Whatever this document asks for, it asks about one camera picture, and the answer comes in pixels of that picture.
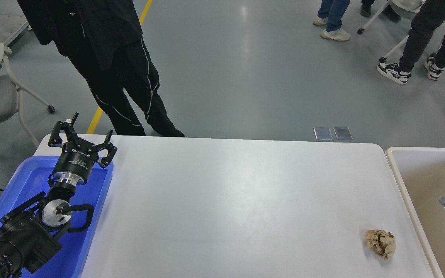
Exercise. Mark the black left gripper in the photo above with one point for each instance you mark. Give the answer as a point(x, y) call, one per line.
point(73, 161)

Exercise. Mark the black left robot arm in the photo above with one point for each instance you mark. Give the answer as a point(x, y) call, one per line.
point(30, 232)

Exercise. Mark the person in black clothes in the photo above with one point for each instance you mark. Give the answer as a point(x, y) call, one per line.
point(103, 39)

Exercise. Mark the left metal floor plate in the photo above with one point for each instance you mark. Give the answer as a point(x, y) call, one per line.
point(323, 134)

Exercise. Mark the metal floor plate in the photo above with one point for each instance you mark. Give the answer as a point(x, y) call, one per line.
point(343, 133)
point(323, 134)

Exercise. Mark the right metal floor plate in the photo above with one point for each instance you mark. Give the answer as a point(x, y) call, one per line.
point(343, 133)

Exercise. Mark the person in blue jeans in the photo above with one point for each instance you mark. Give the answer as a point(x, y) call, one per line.
point(329, 15)

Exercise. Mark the crumpled brown paper ball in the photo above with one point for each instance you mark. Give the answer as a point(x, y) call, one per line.
point(383, 243)

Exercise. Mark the beige plastic bin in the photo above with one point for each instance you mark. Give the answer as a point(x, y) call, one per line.
point(420, 175)

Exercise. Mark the white rolling chair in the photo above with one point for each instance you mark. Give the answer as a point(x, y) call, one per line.
point(400, 8)

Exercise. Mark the person in black trousers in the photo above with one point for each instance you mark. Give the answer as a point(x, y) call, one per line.
point(429, 18)

